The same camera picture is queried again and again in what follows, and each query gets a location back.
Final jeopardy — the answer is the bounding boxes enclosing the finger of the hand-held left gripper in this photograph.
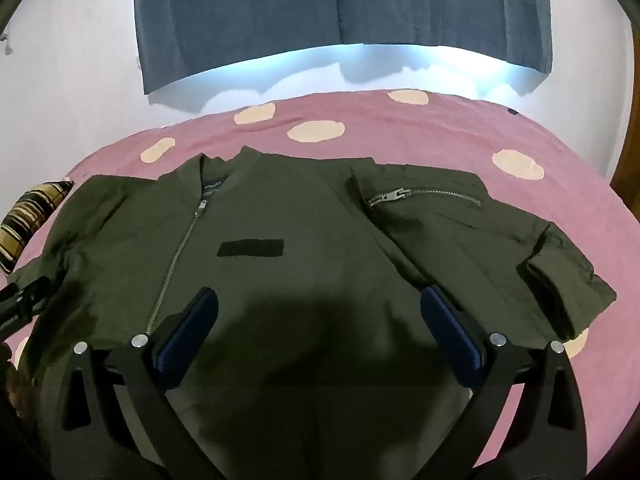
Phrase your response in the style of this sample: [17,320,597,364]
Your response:
[9,275,54,319]

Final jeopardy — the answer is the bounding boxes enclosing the brown wooden door frame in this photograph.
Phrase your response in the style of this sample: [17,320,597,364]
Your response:
[611,25,640,211]

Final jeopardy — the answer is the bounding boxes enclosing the plaid cloth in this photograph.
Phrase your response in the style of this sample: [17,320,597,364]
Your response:
[0,180,76,275]

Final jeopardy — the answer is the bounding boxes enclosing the blue-grey curtain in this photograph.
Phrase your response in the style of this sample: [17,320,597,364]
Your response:
[133,0,554,96]

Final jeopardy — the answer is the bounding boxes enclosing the pink bed sheet cream dots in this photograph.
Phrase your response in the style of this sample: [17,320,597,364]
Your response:
[0,89,632,480]

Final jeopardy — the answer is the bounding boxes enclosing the olive green zip jacket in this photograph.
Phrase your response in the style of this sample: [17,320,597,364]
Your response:
[10,146,617,480]

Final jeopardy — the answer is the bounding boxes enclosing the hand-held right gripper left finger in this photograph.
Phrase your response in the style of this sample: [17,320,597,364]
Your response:
[50,287,221,480]

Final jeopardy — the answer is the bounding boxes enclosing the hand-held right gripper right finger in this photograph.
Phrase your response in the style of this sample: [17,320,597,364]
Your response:
[419,285,589,480]

